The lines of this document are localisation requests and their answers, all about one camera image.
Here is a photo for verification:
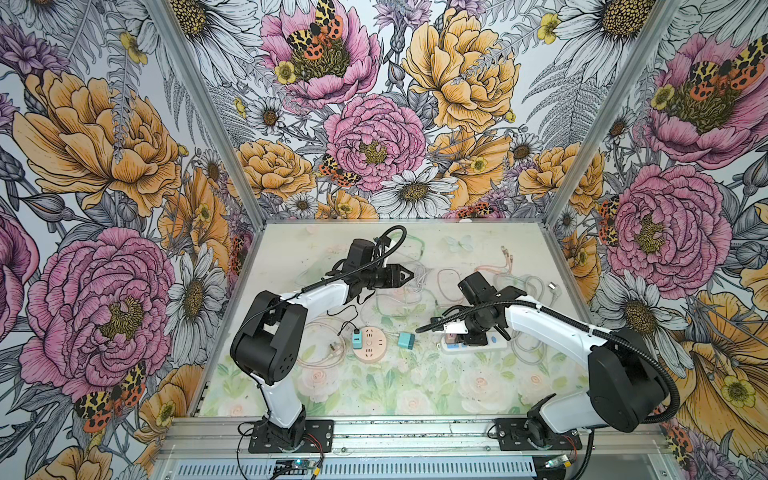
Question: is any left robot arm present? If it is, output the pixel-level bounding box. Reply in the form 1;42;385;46
230;264;415;453

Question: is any black usb cable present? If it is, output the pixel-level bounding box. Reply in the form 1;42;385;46
326;302;364;337

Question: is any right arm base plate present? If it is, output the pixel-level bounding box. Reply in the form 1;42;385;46
486;417;582;452

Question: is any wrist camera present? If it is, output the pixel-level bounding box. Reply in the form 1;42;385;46
342;239;377;273
432;320;469;335

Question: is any pink socket power cord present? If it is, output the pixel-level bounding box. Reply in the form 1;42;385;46
299;320;354;370

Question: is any teal charger with black cable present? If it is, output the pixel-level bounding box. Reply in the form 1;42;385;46
352;329;363;350

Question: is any white blue power strip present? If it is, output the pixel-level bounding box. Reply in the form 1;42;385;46
440;332;509;354

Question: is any green multi-head usb cable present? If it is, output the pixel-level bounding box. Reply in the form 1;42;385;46
374;230;442;319

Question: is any teal charger with white cable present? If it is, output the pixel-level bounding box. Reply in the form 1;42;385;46
397;332;415;350

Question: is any white power strip cord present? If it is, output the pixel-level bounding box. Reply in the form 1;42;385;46
506;272;562;364

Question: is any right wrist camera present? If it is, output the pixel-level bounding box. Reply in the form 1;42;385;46
432;320;469;335

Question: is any aluminium front rail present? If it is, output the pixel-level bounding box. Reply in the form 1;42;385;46
157;415;670;461

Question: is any round pink power socket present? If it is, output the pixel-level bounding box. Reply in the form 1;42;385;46
352;326;388;364

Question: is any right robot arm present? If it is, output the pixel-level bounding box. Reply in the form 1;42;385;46
445;272;681;449

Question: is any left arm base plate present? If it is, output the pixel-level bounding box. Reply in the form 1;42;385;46
247;419;335;454

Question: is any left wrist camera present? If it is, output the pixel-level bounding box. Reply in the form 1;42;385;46
342;239;377;273

